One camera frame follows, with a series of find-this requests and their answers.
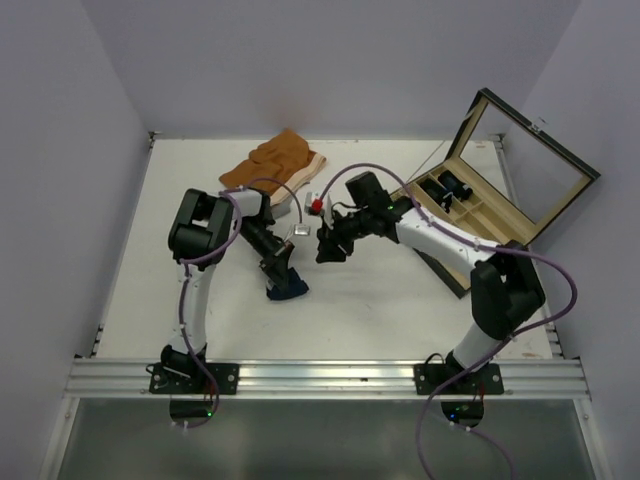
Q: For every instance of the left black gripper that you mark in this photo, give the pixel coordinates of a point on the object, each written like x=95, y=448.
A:
x=276, y=267

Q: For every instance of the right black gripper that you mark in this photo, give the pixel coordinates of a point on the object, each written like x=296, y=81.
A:
x=329, y=247

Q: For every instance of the navy blue underwear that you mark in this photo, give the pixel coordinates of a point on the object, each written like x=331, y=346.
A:
x=297, y=287

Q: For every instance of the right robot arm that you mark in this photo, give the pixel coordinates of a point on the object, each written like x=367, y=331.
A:
x=505, y=289

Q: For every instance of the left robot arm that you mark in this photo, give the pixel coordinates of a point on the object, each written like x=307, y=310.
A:
x=203, y=229

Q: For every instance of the grey underwear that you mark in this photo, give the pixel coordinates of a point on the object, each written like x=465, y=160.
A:
x=281, y=209

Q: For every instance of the orange brown underwear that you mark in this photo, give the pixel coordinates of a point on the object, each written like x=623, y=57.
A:
x=285, y=158

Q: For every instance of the rolled black underwear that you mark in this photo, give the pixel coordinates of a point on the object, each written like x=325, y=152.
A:
x=444, y=188

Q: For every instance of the black compartment storage box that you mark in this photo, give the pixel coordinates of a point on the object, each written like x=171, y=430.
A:
x=522, y=178

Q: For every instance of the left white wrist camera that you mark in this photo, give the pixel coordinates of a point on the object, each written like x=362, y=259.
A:
x=301, y=230

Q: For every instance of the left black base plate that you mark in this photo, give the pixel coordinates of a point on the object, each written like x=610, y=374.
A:
x=195, y=377

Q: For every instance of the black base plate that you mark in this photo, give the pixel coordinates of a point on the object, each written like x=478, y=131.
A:
x=457, y=380
x=195, y=377

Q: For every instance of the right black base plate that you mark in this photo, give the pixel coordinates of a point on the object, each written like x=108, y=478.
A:
x=457, y=380

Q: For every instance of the aluminium mounting rail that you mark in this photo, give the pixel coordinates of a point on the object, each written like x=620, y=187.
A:
x=554, y=379

